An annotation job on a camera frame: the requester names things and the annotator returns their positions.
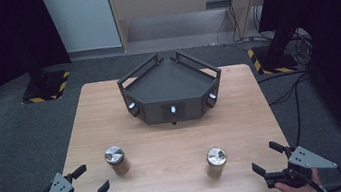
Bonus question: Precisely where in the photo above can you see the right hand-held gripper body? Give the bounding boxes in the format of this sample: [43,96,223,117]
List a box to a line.
[260,141,341,192]

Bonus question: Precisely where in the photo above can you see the dark brown spice jar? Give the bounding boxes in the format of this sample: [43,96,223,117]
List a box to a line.
[102,143,133,179]

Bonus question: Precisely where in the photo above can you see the light tan spice jar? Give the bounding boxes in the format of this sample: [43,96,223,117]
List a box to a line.
[203,145,230,180]

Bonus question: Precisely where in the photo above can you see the black corner rack with knobs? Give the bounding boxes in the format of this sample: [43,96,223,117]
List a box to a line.
[113,44,229,133]

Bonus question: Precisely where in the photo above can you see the black stand with striped base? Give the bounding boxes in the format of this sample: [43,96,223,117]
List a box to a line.
[243,21,300,79]
[16,49,75,106]

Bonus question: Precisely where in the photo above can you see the dark slot plate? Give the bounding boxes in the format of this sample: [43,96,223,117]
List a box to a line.
[205,0,232,10]

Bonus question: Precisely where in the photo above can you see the white panel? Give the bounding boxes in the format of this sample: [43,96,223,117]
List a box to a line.
[41,0,123,57]

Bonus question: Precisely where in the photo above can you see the right hand-held gripper cable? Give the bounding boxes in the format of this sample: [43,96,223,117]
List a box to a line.
[304,174,329,192]

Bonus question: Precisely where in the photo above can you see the thin black looped floor cable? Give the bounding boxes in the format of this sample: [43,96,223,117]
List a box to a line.
[285,70,341,192]

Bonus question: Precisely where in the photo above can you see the tangle of black cables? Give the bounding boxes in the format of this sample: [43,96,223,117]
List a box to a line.
[284,27,317,70]

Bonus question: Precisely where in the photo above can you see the bundle of black power cables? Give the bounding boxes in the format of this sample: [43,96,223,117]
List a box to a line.
[211,0,273,48]

